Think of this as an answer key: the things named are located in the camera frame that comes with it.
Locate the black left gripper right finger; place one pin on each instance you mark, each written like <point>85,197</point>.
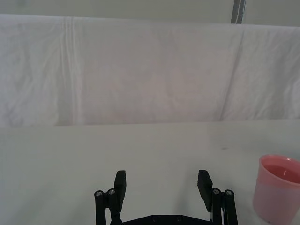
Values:
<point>206,187</point>

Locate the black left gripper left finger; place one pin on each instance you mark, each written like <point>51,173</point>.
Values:
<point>120,187</point>

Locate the white table cloth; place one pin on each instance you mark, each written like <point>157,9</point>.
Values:
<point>117,152</point>

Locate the pink plastic cup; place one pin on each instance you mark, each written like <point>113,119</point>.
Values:
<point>276,189</point>

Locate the white curtain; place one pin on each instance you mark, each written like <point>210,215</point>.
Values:
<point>140,70</point>

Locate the grey striped post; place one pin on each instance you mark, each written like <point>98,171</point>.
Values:
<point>237,11</point>

